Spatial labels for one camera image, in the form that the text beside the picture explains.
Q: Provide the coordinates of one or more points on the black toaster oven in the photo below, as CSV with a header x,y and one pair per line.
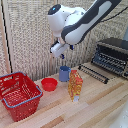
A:
x,y
113,46

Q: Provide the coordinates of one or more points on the woven folding screen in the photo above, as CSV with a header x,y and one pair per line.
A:
x,y
30,33

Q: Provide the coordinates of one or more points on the red plastic bowl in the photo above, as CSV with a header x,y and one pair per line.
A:
x,y
49,84

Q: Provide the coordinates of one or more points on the red plastic shopping basket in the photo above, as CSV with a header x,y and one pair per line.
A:
x,y
20,100

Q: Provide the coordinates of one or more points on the orange yellow carton box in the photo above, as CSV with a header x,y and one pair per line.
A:
x,y
75,86

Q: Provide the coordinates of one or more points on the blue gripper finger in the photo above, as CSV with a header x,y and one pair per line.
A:
x,y
62,56
71,47

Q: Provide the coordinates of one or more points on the blue mug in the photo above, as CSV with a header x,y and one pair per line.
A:
x,y
64,74

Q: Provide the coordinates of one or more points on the white black Franka robot arm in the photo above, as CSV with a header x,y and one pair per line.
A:
x,y
83,20

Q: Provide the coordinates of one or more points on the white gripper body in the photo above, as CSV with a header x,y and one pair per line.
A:
x,y
59,48

